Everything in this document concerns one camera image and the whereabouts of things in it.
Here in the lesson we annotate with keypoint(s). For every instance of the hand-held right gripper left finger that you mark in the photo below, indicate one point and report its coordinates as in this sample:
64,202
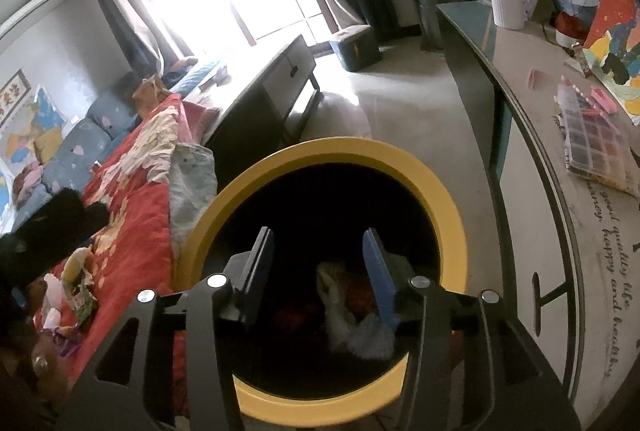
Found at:
257,271

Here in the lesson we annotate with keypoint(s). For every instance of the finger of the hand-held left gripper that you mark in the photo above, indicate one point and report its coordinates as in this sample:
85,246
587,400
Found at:
42,373

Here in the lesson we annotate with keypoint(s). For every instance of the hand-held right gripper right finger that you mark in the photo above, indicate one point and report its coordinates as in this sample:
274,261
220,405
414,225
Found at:
380,281

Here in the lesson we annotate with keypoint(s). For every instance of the purple wrapper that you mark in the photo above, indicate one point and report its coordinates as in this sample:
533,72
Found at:
67,343

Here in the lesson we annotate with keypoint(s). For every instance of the yellow wrapper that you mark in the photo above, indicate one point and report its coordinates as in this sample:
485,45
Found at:
75,266

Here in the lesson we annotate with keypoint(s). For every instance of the white foam fruit net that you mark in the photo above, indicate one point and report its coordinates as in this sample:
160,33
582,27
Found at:
370,338

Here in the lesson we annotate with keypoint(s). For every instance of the white tissue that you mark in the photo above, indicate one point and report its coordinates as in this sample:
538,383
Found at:
54,291

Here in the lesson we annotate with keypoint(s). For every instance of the green snack wrapper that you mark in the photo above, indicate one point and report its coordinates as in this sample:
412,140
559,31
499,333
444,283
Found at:
85,306

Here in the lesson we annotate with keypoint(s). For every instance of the yellow-rimmed black trash bin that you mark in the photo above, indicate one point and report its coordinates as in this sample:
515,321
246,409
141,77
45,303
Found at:
320,151

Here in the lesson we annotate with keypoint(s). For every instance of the world map poster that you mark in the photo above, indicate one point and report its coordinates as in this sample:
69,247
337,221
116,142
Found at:
4,191

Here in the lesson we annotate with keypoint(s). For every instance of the pile of clothes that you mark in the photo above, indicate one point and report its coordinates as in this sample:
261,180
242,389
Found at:
27,176

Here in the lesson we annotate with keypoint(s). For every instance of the red floral blanket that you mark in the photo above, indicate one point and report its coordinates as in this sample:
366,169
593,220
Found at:
130,211

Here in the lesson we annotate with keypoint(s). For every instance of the yellow cushion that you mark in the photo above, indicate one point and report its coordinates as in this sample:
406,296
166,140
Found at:
47,143

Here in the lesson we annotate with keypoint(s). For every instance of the blue heart-print sofa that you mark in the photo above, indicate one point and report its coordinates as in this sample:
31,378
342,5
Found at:
85,146

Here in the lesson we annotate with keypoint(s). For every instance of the country map poster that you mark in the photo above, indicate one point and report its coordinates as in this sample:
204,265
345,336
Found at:
40,111

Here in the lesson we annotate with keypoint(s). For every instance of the grey coffee table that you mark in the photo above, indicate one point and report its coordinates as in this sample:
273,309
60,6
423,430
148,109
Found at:
270,81

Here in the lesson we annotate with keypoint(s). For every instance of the glass-top television cabinet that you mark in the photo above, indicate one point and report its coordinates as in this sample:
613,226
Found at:
540,161

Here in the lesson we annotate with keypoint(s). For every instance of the blue storage box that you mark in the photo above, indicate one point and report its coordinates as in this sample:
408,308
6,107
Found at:
357,48

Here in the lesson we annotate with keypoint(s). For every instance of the clear bead organizer box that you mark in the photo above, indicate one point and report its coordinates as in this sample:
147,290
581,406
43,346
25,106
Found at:
595,141

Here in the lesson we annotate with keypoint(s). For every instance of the pink packet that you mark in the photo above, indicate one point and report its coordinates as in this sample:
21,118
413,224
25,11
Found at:
602,98

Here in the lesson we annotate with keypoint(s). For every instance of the colourful figure painting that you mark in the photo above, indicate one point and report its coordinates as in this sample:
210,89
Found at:
615,41

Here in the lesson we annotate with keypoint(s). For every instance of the calligraphy wall banner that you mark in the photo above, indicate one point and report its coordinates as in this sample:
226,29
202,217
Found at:
12,91

